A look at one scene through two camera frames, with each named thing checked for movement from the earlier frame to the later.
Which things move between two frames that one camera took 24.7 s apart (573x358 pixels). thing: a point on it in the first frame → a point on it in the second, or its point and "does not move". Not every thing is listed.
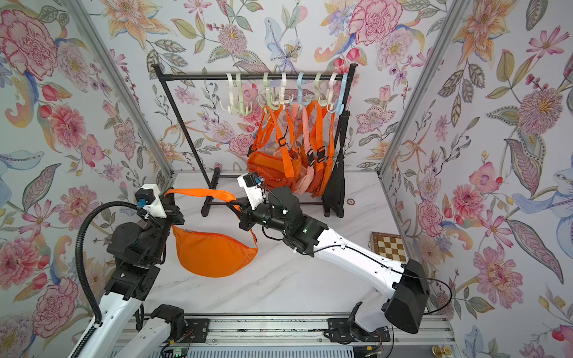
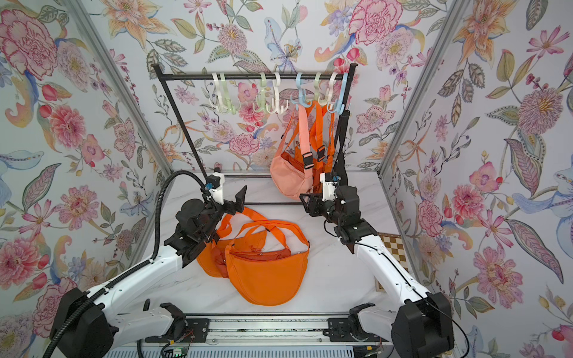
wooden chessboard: [389, 245] does not move
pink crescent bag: [306, 178] does not move
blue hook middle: [300, 91] does not move
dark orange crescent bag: [274, 159] → [213, 259]
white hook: [283, 101] → [277, 109]
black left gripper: [171, 211] → [240, 203]
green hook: [239, 92] → [226, 92]
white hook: [330, 90] does not move
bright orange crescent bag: [210, 254] → [267, 262]
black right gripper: [243, 208] → [318, 205]
